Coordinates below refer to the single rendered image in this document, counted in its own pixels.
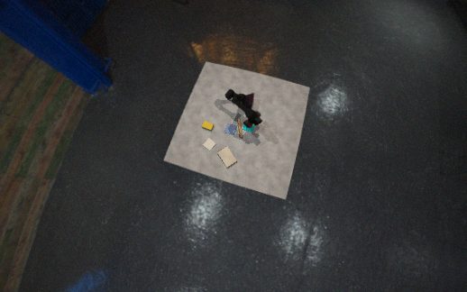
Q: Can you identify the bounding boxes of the yellow flat block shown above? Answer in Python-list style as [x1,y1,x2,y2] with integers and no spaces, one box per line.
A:
[201,121,214,131]

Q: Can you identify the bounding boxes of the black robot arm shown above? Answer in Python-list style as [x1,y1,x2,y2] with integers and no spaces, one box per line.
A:
[224,88,263,125]

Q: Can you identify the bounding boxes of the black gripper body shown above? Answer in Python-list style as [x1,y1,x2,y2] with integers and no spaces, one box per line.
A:
[243,111,261,127]

